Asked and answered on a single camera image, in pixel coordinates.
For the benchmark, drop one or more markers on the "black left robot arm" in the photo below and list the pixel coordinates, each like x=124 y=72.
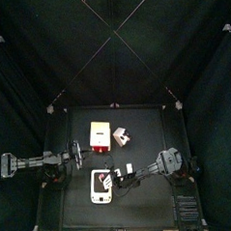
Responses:
x=33 y=161

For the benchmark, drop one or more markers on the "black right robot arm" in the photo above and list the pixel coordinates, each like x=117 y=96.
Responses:
x=167 y=162

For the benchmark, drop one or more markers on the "cream box with red base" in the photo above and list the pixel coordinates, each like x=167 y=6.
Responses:
x=100 y=136

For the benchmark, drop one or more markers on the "white red handheld device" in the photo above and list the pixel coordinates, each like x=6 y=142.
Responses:
x=99 y=196

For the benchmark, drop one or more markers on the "white text label sticker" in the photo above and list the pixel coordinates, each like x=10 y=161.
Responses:
x=187 y=208

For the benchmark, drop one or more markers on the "pink salmon sushi toy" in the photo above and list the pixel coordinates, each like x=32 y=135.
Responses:
x=101 y=177

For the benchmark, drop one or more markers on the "white cube toy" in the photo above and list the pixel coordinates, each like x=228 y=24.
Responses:
x=121 y=136

